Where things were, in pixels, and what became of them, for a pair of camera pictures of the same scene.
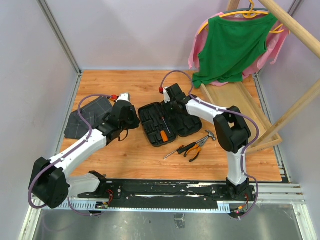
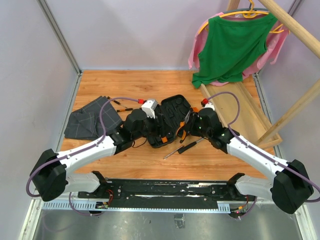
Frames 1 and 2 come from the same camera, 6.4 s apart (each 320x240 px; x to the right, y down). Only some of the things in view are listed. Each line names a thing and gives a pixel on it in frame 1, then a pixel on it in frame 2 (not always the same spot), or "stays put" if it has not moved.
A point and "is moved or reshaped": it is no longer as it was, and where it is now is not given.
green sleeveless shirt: (230, 47) stays put
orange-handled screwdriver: (164, 136) is moved or reshaped
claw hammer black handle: (210, 134) stays put
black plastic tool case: (162, 122) stays put
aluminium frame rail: (60, 35) stays put
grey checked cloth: (77, 128) stays put
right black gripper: (169, 102) to (194, 118)
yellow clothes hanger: (248, 14) stays put
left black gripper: (135, 123) to (151, 117)
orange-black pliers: (198, 146) to (182, 124)
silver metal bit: (175, 150) stays put
